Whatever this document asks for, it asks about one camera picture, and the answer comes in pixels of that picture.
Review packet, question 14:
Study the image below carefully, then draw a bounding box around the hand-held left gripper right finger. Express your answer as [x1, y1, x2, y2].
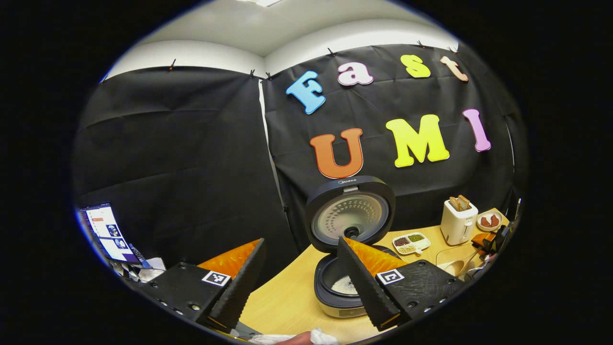
[336, 236, 468, 333]

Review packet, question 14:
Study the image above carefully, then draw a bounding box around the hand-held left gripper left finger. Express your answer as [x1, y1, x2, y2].
[138, 238, 267, 335]

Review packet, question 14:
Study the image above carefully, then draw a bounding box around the white rice heap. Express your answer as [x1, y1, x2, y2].
[331, 276, 359, 295]

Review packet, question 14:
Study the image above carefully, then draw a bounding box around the black rice cooker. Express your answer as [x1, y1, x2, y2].
[305, 175, 397, 318]

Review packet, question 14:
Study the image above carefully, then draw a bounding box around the round beige plate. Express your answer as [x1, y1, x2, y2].
[477, 210, 503, 232]

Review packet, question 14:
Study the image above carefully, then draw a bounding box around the white toaster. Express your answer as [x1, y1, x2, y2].
[440, 195, 479, 246]

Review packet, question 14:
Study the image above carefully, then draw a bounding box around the white cloth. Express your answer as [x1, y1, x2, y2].
[248, 328, 341, 345]

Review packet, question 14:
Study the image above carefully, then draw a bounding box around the white divided bean dish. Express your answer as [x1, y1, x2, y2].
[392, 232, 431, 255]

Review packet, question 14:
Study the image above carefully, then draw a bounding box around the white box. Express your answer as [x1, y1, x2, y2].
[115, 256, 167, 284]

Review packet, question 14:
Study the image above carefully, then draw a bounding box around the black backdrop cloth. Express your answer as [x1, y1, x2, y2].
[72, 42, 527, 281]

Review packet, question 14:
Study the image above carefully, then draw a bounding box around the computer monitor screen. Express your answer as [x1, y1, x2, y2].
[78, 203, 139, 263]

